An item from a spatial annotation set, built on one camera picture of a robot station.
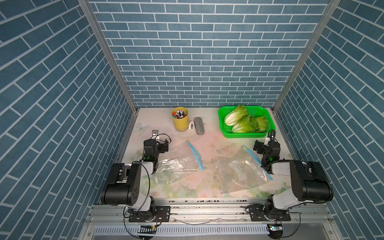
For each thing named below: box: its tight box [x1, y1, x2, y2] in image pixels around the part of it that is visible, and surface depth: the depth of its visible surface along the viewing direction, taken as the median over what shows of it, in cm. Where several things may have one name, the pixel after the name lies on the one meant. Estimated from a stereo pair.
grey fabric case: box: [194, 116, 205, 135], surface depth 109 cm
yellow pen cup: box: [171, 106, 189, 132], surface depth 104 cm
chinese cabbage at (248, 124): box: [232, 116, 259, 133], surface depth 97 cm
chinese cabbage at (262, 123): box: [256, 116, 268, 133], surface depth 103 cm
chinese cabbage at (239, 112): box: [224, 104, 248, 126], surface depth 107 cm
